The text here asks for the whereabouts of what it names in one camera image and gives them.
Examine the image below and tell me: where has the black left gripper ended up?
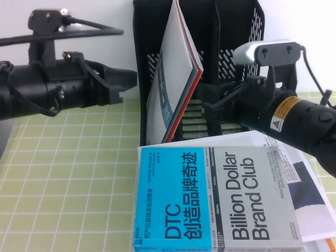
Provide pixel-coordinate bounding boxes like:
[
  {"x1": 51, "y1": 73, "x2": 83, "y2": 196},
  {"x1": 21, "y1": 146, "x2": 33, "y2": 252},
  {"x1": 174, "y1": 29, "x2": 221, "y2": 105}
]
[{"x1": 46, "y1": 59, "x2": 139, "y2": 109}]

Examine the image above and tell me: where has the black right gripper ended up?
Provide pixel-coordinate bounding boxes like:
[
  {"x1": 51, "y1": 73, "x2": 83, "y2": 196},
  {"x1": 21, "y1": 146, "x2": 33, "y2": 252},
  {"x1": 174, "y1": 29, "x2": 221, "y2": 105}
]
[{"x1": 196, "y1": 76, "x2": 284, "y2": 138}]

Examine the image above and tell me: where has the black plastic book holder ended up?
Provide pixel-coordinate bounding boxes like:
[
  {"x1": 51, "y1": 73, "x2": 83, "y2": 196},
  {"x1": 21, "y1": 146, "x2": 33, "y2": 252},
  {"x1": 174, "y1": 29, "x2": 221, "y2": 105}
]
[{"x1": 132, "y1": 0, "x2": 266, "y2": 146}]

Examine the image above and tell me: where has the blue and grey DTC book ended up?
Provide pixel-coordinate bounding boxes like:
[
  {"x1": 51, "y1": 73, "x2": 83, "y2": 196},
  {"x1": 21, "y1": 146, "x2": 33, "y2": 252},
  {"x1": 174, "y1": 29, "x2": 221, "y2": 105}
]
[{"x1": 132, "y1": 145, "x2": 303, "y2": 252}]

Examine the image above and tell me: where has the grey brochure with blue strip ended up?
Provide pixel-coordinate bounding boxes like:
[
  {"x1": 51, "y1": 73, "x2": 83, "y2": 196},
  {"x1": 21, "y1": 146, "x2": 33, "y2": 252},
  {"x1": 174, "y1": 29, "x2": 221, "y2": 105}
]
[{"x1": 145, "y1": 0, "x2": 201, "y2": 144}]

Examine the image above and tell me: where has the green checked tablecloth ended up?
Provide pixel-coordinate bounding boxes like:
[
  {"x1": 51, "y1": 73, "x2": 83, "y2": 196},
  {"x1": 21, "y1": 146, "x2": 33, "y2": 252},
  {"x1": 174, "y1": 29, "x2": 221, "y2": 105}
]
[{"x1": 0, "y1": 90, "x2": 336, "y2": 252}]

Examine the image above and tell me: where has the white brochure with navy block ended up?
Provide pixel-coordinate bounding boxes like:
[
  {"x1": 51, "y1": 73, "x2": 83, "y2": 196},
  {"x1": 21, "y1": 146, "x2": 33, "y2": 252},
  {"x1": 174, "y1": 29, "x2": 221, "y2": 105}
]
[{"x1": 167, "y1": 130, "x2": 334, "y2": 243}]

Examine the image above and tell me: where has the orange-cornered white booklet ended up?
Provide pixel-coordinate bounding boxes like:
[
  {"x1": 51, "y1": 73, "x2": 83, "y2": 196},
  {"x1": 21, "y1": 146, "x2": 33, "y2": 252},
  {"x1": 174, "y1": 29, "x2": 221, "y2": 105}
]
[{"x1": 301, "y1": 235, "x2": 336, "y2": 252}]

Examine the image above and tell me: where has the thick black left camera cable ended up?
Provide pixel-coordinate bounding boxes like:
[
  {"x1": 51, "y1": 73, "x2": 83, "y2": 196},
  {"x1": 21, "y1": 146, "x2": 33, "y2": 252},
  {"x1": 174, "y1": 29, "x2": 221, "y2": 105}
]
[{"x1": 0, "y1": 9, "x2": 124, "y2": 47}]

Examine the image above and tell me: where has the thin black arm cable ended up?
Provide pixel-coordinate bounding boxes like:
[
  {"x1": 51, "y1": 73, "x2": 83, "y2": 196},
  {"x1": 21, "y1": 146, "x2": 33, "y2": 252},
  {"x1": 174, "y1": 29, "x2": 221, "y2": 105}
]
[{"x1": 7, "y1": 75, "x2": 60, "y2": 117}]

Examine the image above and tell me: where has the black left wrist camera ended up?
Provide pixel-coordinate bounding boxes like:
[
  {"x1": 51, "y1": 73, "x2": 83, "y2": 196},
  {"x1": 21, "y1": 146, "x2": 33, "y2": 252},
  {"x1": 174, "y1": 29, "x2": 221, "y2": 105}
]
[{"x1": 27, "y1": 8, "x2": 71, "y2": 68}]

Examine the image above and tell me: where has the black right camera cable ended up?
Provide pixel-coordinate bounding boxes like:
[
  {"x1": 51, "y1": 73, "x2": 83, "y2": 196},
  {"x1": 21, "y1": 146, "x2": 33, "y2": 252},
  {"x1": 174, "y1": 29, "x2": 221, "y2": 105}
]
[{"x1": 299, "y1": 45, "x2": 336, "y2": 109}]

